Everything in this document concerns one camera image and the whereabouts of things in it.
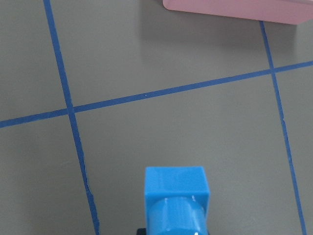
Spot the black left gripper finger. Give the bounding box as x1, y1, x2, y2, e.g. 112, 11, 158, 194
136, 228, 146, 235

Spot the long blue toy block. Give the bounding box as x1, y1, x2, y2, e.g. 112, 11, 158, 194
144, 166, 210, 235

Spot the pink plastic box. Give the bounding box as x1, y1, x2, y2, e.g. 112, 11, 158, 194
162, 0, 313, 25

